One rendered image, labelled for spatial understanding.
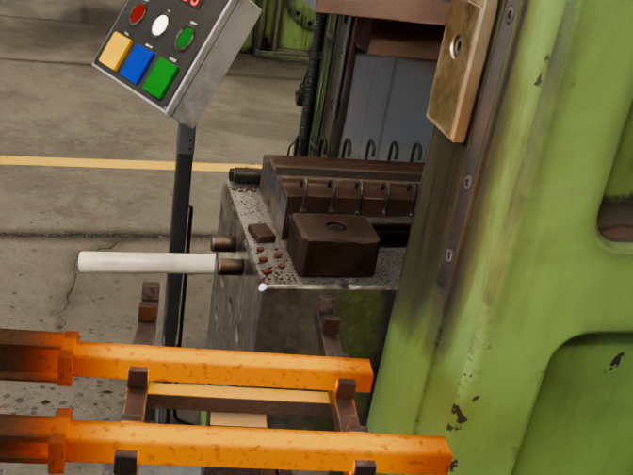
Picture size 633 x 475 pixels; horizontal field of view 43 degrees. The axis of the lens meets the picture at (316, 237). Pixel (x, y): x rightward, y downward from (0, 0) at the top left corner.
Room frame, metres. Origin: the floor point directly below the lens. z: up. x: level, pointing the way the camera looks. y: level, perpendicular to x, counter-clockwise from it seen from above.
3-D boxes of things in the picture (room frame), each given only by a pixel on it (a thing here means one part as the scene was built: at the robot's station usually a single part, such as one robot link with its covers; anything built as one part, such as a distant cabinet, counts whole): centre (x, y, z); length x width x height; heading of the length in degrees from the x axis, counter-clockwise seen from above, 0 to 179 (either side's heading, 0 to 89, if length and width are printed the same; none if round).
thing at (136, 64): (1.66, 0.43, 1.01); 0.07 x 0.05 x 0.07; 43
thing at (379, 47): (1.29, -0.16, 1.24); 0.30 x 0.07 x 0.06; 108
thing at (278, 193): (1.30, -0.11, 0.96); 0.42 x 0.20 x 0.09; 108
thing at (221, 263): (1.10, 0.13, 0.87); 0.04 x 0.03 x 0.03; 108
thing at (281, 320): (1.25, -0.14, 0.69); 0.56 x 0.38 x 0.45; 108
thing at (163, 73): (1.58, 0.36, 1.01); 0.07 x 0.05 x 0.07; 43
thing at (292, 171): (1.28, -0.12, 0.99); 0.42 x 0.05 x 0.01; 108
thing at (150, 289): (0.81, 0.07, 0.99); 0.23 x 0.06 x 0.02; 100
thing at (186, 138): (1.74, 0.33, 0.54); 0.04 x 0.04 x 1.08; 18
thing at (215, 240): (1.18, 0.15, 0.87); 0.04 x 0.03 x 0.03; 108
